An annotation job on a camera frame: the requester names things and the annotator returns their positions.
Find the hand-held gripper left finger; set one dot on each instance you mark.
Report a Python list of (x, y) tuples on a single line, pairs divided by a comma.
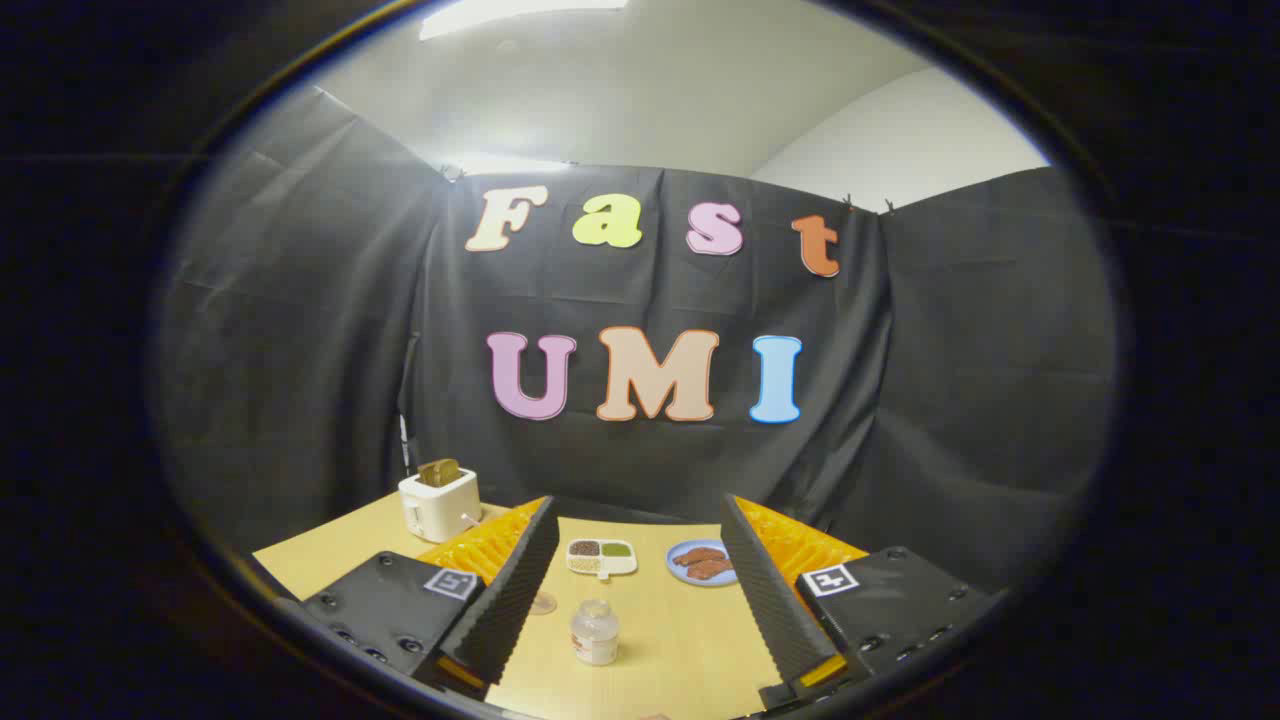
[(510, 590)]

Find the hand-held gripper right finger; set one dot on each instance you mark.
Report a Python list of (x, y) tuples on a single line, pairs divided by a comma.
[(770, 590)]

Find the small clear juice bottle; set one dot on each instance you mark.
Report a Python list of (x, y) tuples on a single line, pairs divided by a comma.
[(594, 635)]

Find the blue plate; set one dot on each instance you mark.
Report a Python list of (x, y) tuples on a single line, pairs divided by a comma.
[(700, 578)]

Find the white divided condiment dish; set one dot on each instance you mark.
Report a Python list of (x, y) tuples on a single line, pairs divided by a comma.
[(601, 556)]

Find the wooden table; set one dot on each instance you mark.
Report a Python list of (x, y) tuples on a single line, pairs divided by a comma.
[(680, 640)]

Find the white toaster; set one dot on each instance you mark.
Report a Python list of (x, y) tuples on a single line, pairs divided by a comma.
[(438, 505)]

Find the brown toast slice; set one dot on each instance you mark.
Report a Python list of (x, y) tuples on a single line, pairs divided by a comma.
[(439, 472)]

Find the black backdrop cloth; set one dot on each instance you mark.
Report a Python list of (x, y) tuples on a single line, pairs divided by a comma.
[(650, 460)]

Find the ceiling light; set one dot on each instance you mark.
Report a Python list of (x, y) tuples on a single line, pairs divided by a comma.
[(520, 14)]

